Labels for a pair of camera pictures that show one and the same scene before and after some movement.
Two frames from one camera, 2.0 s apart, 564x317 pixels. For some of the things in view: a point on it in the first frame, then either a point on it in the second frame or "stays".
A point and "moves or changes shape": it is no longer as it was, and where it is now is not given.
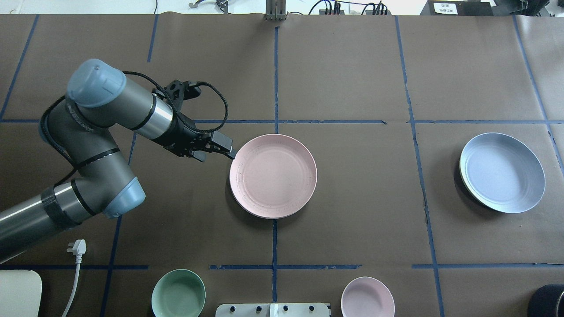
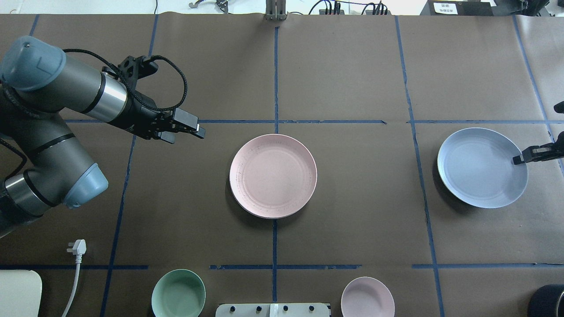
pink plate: (273, 176) stays
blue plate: (502, 173) moves or changes shape
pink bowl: (367, 296) stays
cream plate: (271, 196) stays
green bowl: (179, 293) stays
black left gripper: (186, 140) -> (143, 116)
